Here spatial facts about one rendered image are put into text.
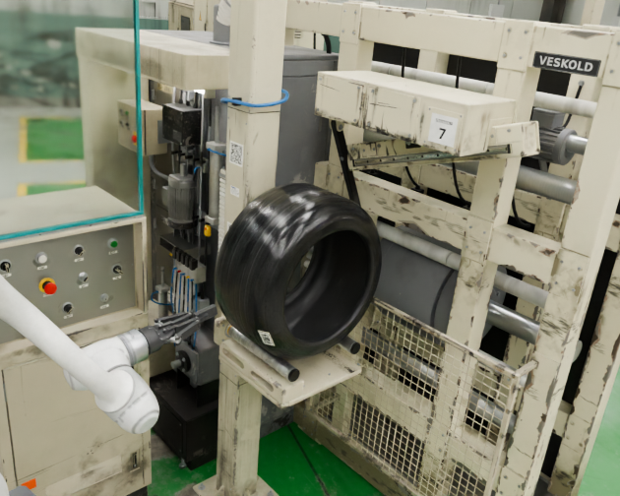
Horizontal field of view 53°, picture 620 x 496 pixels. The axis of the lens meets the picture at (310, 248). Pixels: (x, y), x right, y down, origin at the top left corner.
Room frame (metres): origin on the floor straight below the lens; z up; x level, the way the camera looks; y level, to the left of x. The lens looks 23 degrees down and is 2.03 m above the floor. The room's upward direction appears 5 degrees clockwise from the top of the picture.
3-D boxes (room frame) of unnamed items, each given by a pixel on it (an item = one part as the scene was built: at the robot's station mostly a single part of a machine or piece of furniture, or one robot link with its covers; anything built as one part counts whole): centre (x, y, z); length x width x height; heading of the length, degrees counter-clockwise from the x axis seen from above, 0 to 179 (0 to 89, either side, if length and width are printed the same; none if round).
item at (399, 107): (1.99, -0.27, 1.71); 0.61 x 0.25 x 0.15; 44
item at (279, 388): (1.78, 0.13, 0.84); 0.36 x 0.09 x 0.06; 44
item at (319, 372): (1.88, 0.03, 0.80); 0.37 x 0.36 x 0.02; 134
